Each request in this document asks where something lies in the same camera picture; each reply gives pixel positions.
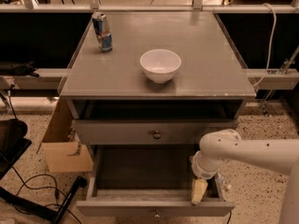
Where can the grey top drawer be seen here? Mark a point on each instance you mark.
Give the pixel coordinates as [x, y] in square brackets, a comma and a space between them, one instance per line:
[148, 131]

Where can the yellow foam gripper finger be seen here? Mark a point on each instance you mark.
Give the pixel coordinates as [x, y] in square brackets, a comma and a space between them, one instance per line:
[199, 187]

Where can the black chair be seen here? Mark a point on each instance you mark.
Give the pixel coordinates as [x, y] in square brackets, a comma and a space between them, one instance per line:
[12, 143]

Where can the clear plastic bottle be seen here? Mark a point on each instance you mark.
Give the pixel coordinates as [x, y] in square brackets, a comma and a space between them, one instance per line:
[226, 185]

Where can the grey drawer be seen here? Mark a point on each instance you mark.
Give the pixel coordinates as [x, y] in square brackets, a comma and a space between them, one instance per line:
[148, 181]
[148, 131]

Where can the metal rail frame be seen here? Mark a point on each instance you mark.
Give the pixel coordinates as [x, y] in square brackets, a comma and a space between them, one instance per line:
[275, 79]

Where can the white bowl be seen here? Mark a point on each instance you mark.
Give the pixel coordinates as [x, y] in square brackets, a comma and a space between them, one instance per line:
[160, 65]

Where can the black cloth on rail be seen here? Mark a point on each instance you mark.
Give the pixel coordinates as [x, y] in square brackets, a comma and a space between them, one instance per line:
[16, 69]

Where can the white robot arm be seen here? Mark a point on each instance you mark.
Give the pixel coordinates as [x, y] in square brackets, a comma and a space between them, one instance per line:
[277, 155]

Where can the blue silver drink can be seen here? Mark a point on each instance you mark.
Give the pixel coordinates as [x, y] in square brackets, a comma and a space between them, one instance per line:
[102, 31]

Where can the black stand base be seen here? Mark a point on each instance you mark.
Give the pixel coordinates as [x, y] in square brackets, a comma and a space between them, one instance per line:
[54, 217]

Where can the grey drawer cabinet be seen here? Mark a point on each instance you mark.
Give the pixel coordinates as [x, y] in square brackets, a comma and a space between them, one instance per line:
[210, 84]

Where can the cardboard box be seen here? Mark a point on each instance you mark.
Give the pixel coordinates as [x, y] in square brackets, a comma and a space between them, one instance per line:
[63, 151]

